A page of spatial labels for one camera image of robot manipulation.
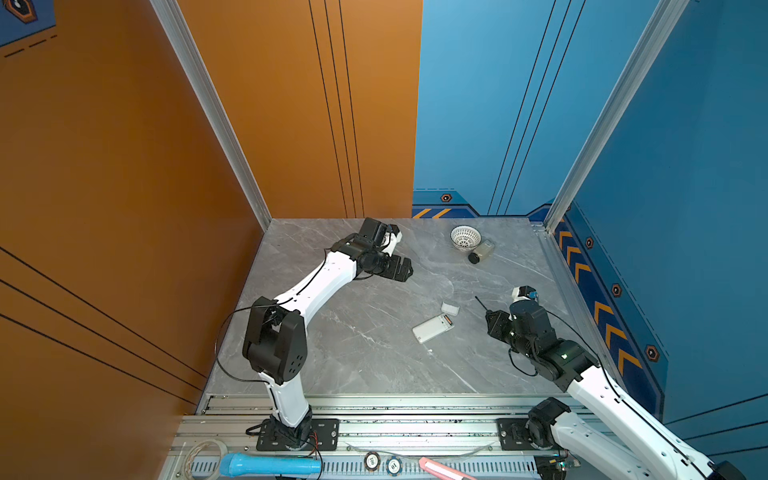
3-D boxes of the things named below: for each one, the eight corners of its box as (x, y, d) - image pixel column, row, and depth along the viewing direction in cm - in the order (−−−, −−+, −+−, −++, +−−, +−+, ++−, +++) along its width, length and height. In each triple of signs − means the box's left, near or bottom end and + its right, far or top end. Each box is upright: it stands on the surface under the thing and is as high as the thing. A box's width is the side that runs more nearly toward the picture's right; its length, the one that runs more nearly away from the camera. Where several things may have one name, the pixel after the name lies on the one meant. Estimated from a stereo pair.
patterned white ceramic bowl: (465, 255, 112) (467, 247, 108) (447, 238, 118) (448, 230, 114) (483, 245, 115) (486, 237, 112) (465, 229, 121) (467, 220, 117)
